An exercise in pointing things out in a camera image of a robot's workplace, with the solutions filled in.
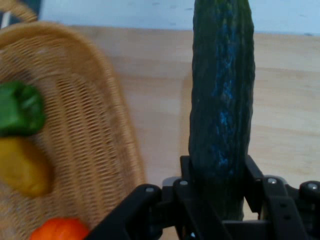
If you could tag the dark green cucumber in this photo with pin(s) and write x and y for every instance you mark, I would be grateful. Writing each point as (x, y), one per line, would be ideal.
(222, 100)

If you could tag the orange red bell pepper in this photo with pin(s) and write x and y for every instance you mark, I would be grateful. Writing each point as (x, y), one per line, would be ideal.
(60, 230)

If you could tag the light wooden board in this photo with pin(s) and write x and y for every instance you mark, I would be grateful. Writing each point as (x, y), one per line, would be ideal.
(287, 112)

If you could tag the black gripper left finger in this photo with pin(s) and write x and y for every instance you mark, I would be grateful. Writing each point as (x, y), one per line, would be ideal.
(185, 200)

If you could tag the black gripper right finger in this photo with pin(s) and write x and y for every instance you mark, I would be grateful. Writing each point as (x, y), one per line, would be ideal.
(285, 207)

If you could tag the yellow bell pepper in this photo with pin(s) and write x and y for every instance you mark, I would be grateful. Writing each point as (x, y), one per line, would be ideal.
(22, 167)

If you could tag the green bell pepper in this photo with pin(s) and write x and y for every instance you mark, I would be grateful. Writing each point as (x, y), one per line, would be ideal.
(20, 110)

